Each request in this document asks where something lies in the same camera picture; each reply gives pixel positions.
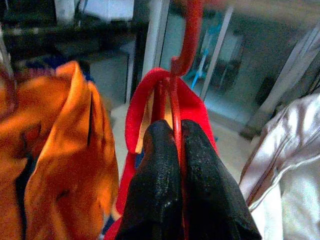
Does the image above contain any glossy black table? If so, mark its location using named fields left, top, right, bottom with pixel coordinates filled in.
left=0, top=14, right=151, bottom=68

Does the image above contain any beige jacket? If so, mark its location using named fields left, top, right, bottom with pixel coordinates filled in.
left=238, top=92, right=320, bottom=240

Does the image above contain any red wire hanger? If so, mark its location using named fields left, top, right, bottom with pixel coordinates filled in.
left=158, top=0, right=210, bottom=240

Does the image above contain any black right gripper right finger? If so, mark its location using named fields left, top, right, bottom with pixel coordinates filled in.
left=180, top=119, right=263, bottom=240

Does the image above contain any orange hoodie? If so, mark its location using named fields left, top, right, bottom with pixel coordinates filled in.
left=0, top=61, right=120, bottom=240

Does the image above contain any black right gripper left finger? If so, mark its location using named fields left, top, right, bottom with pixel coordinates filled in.
left=116, top=119, right=185, bottom=240

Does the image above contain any light blue stool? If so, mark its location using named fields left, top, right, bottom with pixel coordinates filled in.
left=187, top=12, right=223, bottom=88

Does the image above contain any red basketball jersey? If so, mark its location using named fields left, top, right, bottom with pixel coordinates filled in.
left=103, top=66, right=221, bottom=240

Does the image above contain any glass door cabinet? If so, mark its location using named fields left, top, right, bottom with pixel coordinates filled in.
left=124, top=0, right=320, bottom=136

